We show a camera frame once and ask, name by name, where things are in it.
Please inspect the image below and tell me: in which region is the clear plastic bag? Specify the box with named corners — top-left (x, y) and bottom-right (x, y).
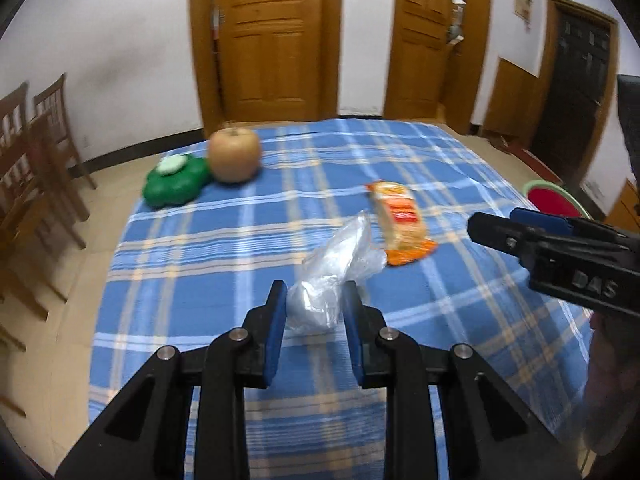
top-left (286, 210), bottom-right (387, 334)

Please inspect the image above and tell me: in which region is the right hand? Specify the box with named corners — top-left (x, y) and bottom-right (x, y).
top-left (584, 312), bottom-right (639, 456)

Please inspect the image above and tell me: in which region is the red bin with green rim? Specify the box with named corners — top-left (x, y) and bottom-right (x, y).
top-left (523, 180), bottom-right (591, 219)

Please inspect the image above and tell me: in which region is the wooden cabinet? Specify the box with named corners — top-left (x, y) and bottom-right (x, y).
top-left (605, 180), bottom-right (640, 233)

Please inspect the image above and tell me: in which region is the orange snack packet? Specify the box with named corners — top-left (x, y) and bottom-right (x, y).
top-left (367, 181), bottom-right (437, 266)

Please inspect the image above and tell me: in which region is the blue plaid tablecloth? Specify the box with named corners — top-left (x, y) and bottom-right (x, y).
top-left (88, 119), bottom-right (590, 479)

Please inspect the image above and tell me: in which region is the dark entrance door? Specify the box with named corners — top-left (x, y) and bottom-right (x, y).
top-left (520, 0), bottom-right (620, 188)

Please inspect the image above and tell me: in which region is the green flower-shaped container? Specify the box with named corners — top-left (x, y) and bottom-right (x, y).
top-left (142, 154), bottom-right (212, 209)

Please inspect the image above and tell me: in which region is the brown apple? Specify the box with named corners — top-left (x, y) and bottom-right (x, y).
top-left (207, 127), bottom-right (262, 184)

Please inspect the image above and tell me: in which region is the middle wooden door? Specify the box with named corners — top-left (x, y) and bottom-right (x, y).
top-left (383, 0), bottom-right (491, 134)

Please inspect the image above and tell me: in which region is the wooden door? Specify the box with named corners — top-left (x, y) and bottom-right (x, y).
top-left (189, 0), bottom-right (342, 136)
top-left (383, 0), bottom-right (491, 134)

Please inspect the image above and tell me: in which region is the wooden chair near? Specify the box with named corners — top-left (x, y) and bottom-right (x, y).
top-left (1, 82), bottom-right (86, 321)

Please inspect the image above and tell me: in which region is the wooden chair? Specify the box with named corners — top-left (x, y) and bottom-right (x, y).
top-left (1, 82), bottom-right (86, 321)
top-left (32, 73), bottom-right (98, 222)

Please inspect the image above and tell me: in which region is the wooden chair far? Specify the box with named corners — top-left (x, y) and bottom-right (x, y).
top-left (32, 73), bottom-right (98, 222)

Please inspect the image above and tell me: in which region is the left wooden door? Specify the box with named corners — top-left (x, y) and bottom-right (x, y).
top-left (189, 0), bottom-right (342, 136)

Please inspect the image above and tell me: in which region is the small wooden wall panel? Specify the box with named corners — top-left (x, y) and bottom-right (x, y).
top-left (483, 58), bottom-right (538, 138)

